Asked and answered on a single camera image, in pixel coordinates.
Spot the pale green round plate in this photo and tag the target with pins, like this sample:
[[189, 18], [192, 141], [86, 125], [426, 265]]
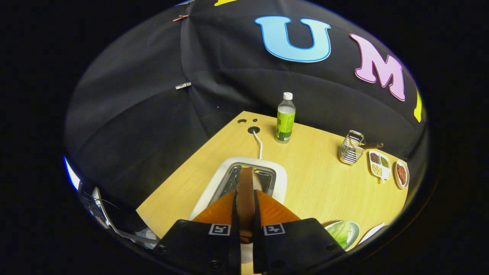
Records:
[[355, 231]]

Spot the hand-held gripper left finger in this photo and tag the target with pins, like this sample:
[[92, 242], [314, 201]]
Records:
[[235, 217]]

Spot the green lettuce leaf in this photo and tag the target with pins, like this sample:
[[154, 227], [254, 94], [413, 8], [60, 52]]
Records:
[[338, 233]]

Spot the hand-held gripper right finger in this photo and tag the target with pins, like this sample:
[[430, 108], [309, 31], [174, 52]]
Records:
[[256, 217]]

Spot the white square plate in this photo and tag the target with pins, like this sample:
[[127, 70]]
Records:
[[372, 231]]

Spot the red clip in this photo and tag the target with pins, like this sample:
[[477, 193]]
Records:
[[180, 17]]

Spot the brown crust bread slice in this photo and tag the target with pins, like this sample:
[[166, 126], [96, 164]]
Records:
[[245, 194]]

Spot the silver clip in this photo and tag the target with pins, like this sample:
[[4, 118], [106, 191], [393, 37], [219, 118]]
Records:
[[183, 85]]

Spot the pile of green beans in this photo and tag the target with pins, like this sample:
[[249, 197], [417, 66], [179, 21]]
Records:
[[384, 162]]

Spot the white toaster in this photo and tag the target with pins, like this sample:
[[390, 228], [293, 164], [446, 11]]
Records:
[[275, 172]]

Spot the white divided dish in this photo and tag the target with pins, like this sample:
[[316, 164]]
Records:
[[379, 164]]

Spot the pile of dark beans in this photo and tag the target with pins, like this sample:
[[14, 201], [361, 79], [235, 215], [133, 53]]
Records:
[[374, 157]]

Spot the brown grilled meat piece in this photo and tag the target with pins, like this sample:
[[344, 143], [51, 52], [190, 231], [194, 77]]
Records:
[[401, 173]]

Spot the pile of pale soybeans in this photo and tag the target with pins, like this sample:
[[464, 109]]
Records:
[[376, 170]]

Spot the black backdrop cloth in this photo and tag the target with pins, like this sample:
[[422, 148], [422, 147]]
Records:
[[153, 114]]

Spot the green label plastic bottle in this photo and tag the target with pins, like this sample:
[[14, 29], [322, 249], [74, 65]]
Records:
[[285, 122]]

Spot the white oval plate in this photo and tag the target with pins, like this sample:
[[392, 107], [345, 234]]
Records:
[[407, 173]]

